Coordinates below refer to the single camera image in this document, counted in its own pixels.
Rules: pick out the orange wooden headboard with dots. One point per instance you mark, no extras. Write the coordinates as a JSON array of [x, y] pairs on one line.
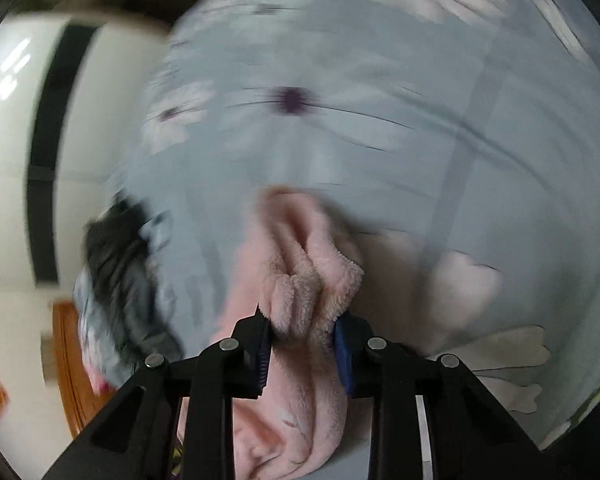
[[78, 399]]

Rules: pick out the black sweatshirt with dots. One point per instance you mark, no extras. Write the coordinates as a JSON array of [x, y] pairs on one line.
[[123, 304]]

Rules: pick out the pink fleece floral garment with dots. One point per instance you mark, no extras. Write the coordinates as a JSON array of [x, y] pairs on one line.
[[299, 266]]

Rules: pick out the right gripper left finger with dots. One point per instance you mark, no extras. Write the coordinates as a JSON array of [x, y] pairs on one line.
[[133, 436]]

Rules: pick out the pink pillow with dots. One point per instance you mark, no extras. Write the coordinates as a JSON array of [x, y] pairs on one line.
[[97, 374]]

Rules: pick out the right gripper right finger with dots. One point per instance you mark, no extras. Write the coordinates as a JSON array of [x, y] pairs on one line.
[[432, 419]]

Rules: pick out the blue-grey floral bed sheet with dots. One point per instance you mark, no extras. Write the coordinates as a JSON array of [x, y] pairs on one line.
[[460, 139]]

